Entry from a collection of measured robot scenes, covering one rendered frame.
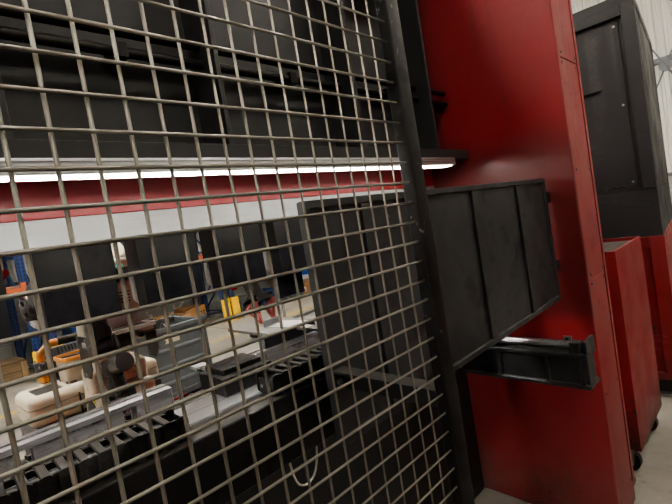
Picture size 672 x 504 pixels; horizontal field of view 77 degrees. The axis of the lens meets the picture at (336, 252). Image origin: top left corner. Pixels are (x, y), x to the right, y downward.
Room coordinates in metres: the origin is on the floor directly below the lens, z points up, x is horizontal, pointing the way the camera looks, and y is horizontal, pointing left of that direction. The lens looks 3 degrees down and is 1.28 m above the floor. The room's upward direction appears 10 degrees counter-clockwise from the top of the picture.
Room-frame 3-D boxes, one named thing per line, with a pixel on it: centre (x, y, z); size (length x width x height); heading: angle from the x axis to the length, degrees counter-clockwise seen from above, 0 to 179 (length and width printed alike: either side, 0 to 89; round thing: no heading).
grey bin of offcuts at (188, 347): (3.72, 1.75, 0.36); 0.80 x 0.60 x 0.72; 139
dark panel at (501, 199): (1.12, -0.36, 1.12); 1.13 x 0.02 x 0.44; 134
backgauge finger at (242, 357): (0.97, 0.31, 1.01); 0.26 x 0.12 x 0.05; 44
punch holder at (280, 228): (1.35, 0.15, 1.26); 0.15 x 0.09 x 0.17; 134
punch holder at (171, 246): (1.07, 0.44, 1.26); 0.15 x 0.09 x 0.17; 134
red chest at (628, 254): (2.11, -1.16, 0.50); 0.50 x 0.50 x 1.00; 44
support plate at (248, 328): (1.44, 0.27, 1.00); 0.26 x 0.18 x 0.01; 44
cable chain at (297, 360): (0.90, 0.04, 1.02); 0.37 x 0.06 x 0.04; 134
